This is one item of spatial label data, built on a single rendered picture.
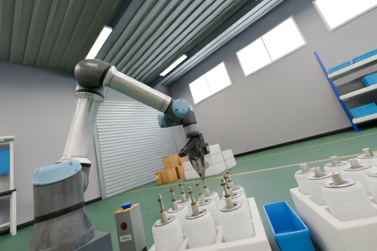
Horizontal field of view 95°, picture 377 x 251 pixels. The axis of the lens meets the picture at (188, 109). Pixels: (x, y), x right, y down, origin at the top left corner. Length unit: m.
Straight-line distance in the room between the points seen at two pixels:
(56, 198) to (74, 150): 0.21
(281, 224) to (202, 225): 0.51
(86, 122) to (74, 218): 0.34
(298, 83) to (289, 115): 0.94
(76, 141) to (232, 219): 0.61
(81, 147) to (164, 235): 0.43
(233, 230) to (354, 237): 0.28
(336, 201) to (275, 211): 0.44
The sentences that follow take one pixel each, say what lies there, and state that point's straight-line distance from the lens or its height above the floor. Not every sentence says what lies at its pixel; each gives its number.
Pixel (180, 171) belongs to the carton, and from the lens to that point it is 4.72.
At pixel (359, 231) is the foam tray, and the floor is 0.17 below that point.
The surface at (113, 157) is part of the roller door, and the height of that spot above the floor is 1.05.
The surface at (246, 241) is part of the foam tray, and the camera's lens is 0.62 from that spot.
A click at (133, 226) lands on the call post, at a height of 0.25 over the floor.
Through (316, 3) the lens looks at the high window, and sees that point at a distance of 6.38.
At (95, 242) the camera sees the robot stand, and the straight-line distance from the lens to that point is 0.62.
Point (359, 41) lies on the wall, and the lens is 5.93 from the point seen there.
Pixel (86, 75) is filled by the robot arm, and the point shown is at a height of 0.83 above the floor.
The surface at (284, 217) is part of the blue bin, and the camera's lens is 1.06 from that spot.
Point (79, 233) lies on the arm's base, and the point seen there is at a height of 0.33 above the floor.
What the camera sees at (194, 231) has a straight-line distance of 0.65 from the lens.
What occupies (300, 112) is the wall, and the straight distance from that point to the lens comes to 5.75.
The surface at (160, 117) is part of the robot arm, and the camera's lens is 0.83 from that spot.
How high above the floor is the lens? 0.44
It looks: 15 degrees up
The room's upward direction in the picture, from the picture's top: 16 degrees counter-clockwise
